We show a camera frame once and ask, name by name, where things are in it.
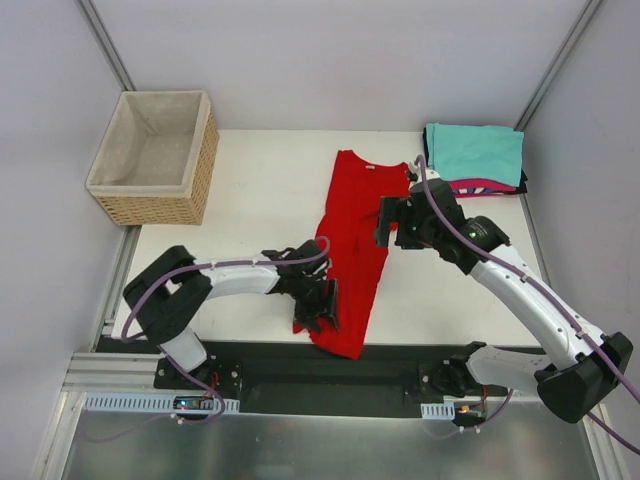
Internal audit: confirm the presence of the right aluminium frame post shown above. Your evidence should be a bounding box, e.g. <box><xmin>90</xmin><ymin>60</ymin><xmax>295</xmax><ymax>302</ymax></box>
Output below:
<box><xmin>514</xmin><ymin>0</ymin><xmax>607</xmax><ymax>132</ymax></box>

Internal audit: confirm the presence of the black t shirt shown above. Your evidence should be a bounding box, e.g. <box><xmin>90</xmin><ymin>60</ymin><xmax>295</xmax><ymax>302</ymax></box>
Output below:
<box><xmin>422</xmin><ymin>125</ymin><xmax>529</xmax><ymax>197</ymax></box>

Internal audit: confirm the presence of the pink t shirt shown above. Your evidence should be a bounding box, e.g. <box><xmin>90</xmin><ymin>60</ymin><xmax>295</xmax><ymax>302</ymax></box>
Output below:
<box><xmin>449</xmin><ymin>177</ymin><xmax>516</xmax><ymax>200</ymax></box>

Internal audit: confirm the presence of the teal t shirt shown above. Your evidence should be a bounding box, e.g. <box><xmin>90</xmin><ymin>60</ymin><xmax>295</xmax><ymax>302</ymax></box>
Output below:
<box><xmin>425</xmin><ymin>123</ymin><xmax>524</xmax><ymax>187</ymax></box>

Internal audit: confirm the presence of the wicker basket with cloth liner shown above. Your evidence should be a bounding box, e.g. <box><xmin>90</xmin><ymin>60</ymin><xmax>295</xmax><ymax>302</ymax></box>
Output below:
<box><xmin>86</xmin><ymin>90</ymin><xmax>220</xmax><ymax>226</ymax></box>

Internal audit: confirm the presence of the left aluminium frame post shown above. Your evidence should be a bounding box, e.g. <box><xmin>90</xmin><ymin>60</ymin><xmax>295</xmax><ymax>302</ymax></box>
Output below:
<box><xmin>75</xmin><ymin>0</ymin><xmax>136</xmax><ymax>91</ymax></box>

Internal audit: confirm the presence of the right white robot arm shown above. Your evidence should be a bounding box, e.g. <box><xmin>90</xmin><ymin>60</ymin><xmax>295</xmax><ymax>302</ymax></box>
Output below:
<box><xmin>374</xmin><ymin>179</ymin><xmax>633</xmax><ymax>423</ymax></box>

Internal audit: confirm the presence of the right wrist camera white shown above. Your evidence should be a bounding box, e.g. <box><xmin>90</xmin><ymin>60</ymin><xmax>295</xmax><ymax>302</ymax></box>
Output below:
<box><xmin>407</xmin><ymin>162</ymin><xmax>440</xmax><ymax>185</ymax></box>

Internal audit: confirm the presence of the red t shirt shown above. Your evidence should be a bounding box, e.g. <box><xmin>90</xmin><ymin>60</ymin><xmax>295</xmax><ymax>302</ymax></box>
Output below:
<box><xmin>309</xmin><ymin>150</ymin><xmax>409</xmax><ymax>360</ymax></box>

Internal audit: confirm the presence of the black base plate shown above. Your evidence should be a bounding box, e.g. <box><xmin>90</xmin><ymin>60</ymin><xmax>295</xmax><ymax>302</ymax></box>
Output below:
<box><xmin>152</xmin><ymin>339</ymin><xmax>509</xmax><ymax>416</ymax></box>

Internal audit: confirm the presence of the aluminium frame post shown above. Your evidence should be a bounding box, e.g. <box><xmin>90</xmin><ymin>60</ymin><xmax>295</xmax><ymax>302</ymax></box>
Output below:
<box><xmin>514</xmin><ymin>0</ymin><xmax>607</xmax><ymax>132</ymax></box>
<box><xmin>75</xmin><ymin>0</ymin><xmax>136</xmax><ymax>91</ymax></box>

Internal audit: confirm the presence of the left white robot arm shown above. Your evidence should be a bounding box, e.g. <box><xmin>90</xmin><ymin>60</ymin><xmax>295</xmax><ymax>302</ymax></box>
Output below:
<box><xmin>120</xmin><ymin>237</ymin><xmax>340</xmax><ymax>389</ymax></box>

